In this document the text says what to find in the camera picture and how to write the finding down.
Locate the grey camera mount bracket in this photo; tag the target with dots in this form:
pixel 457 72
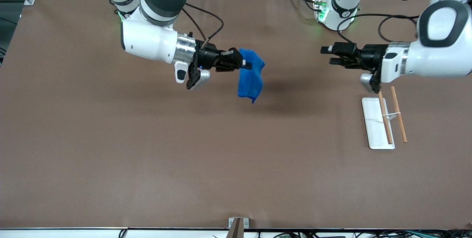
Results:
pixel 238 227

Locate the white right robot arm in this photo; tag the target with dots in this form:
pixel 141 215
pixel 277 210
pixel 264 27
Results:
pixel 147 40

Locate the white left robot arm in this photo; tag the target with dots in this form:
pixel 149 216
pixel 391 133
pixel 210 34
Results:
pixel 435 57

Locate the brown table cover sheet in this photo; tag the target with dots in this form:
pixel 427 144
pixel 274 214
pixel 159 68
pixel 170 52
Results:
pixel 236 157

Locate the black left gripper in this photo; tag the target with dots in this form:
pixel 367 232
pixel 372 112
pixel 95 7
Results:
pixel 371 55

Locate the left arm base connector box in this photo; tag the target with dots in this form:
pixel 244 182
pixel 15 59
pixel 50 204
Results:
pixel 321 9

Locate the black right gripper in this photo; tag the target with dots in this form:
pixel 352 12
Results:
pixel 209 55

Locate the white towel rack wooden bars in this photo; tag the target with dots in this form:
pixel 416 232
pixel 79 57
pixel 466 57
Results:
pixel 375 127

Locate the blue microfibre towel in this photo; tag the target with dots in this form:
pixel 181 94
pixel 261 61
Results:
pixel 250 83

